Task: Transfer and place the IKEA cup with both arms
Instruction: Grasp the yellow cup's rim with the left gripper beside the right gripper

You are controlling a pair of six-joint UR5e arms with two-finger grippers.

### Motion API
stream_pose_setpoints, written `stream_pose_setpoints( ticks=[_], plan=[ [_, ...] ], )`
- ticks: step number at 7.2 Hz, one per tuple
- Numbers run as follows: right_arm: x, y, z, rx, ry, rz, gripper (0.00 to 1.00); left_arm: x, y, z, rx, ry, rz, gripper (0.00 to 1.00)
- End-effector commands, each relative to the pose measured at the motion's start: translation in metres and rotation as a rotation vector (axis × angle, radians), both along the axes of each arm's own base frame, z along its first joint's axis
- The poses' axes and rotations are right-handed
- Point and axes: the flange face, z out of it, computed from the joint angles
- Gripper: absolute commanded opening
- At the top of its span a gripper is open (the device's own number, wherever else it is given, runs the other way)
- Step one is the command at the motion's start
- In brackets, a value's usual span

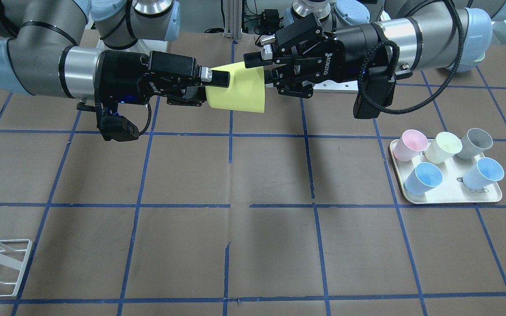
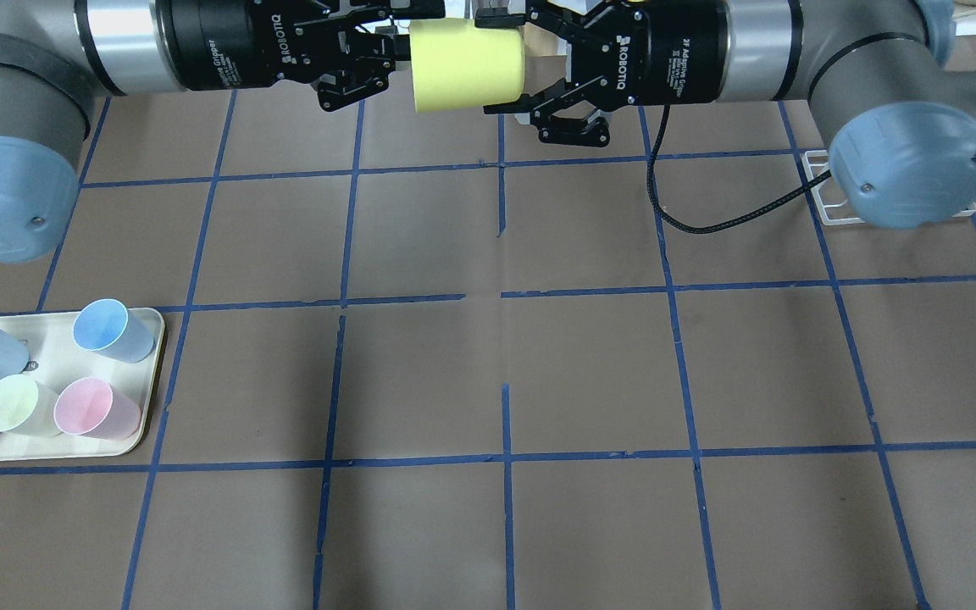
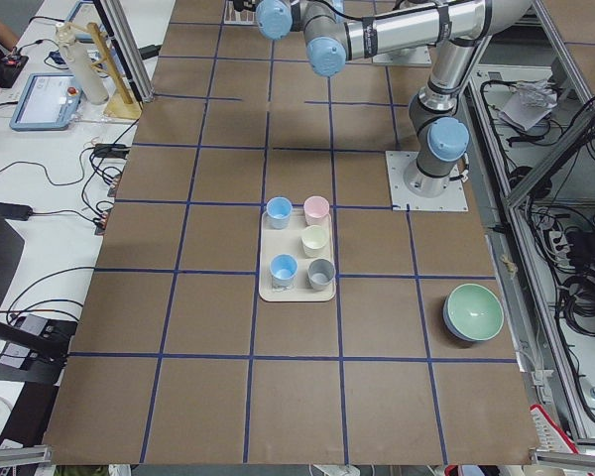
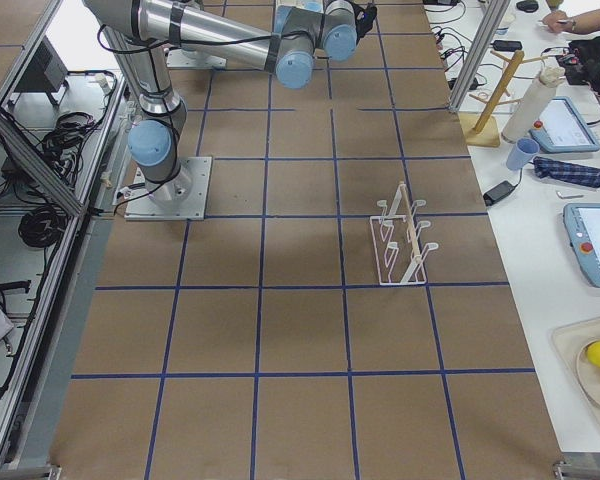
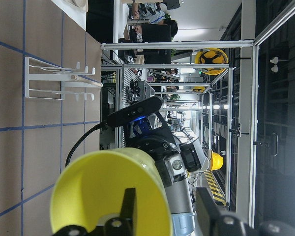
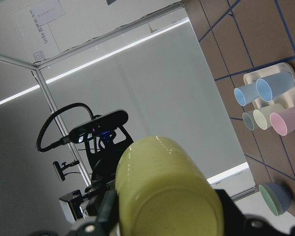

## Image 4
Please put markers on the white roll with cap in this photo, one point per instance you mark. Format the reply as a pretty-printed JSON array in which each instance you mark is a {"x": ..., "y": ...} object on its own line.
[{"x": 536, "y": 98}]

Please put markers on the white wire cup rack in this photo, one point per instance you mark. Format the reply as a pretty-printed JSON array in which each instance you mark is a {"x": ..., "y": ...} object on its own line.
[{"x": 398, "y": 251}]

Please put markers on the blue plaid cloth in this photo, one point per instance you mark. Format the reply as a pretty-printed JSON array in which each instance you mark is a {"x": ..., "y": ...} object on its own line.
[{"x": 567, "y": 172}]

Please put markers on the beige tray with bowl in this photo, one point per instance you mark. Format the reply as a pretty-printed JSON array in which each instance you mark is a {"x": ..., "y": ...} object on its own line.
[{"x": 571, "y": 342}]

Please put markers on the black power adapter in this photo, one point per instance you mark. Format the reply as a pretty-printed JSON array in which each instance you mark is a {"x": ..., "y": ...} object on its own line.
[{"x": 498, "y": 193}]

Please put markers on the cream plastic tray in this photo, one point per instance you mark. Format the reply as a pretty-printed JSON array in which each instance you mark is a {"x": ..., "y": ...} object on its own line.
[{"x": 312, "y": 5}]

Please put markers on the teach pendant tablet near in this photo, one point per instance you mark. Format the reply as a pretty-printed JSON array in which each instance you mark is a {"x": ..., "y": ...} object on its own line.
[{"x": 582, "y": 224}]

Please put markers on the light blue cup on desk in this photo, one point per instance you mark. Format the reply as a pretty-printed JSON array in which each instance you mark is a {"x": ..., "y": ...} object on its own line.
[{"x": 522, "y": 152}]

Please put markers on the metal allen key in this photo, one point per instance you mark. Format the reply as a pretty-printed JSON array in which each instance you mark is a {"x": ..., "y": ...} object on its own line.
[{"x": 568, "y": 195}]

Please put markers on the teach pendant tablet far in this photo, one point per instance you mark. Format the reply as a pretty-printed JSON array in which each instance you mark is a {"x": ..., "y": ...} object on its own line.
[{"x": 563, "y": 129}]

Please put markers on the teach pendant tablet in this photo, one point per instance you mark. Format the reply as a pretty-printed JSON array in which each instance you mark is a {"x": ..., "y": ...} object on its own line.
[
  {"x": 563, "y": 129},
  {"x": 582, "y": 224}
]

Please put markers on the person forearm black sleeve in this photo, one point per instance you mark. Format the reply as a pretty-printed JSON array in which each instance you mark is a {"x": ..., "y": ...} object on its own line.
[{"x": 585, "y": 23}]

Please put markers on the black bag with wires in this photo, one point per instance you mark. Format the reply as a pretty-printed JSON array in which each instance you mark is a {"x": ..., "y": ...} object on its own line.
[{"x": 586, "y": 70}]

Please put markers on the black computer mouse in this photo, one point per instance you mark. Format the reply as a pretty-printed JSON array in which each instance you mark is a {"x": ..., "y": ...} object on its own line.
[{"x": 527, "y": 6}]

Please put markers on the wooden mug tree stand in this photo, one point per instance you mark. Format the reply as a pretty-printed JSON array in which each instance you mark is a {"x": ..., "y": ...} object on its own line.
[{"x": 482, "y": 130}]

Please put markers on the aluminium frame post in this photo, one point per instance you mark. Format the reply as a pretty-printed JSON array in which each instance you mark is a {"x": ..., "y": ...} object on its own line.
[{"x": 491, "y": 20}]

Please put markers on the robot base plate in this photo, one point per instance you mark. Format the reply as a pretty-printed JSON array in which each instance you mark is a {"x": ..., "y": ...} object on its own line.
[{"x": 182, "y": 198}]

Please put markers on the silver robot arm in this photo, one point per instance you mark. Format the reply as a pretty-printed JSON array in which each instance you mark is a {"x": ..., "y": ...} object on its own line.
[{"x": 287, "y": 52}]

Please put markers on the person hand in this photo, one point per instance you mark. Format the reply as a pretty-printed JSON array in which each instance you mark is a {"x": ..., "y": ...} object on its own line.
[{"x": 557, "y": 22}]

